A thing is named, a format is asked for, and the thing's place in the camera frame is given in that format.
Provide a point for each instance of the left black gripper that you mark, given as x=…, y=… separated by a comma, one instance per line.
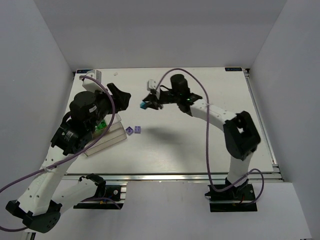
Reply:
x=116, y=97

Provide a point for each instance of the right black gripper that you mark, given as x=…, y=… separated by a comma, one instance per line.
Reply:
x=157, y=100

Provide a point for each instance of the blue lego brick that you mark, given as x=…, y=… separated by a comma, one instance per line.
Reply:
x=143, y=105

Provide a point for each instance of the purple lego brick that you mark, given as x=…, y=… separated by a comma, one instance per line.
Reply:
x=137, y=129
x=129, y=130

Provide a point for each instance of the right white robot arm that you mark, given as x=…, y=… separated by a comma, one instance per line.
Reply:
x=240, y=133

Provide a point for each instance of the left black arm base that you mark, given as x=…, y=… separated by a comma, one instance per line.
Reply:
x=111, y=199

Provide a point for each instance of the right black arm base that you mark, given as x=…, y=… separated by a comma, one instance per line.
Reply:
x=232, y=200

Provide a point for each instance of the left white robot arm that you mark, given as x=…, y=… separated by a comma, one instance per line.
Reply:
x=39, y=207

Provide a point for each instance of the clear plastic container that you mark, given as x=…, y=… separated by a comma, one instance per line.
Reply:
x=115, y=134

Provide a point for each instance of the left blue corner label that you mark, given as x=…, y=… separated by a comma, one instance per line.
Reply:
x=82, y=71

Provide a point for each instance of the blue corner label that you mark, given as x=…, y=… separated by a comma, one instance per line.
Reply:
x=82, y=71
x=233, y=69

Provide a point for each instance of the right blue corner label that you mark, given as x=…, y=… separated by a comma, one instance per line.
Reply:
x=233, y=69

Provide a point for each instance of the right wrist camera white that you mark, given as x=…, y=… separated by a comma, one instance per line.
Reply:
x=152, y=85

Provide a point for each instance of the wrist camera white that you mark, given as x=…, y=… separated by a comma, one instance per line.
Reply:
x=152, y=85
x=89, y=80

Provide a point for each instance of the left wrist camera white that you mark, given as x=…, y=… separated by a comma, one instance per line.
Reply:
x=89, y=80

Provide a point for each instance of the aluminium front rail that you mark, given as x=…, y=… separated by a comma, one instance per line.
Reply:
x=274, y=175

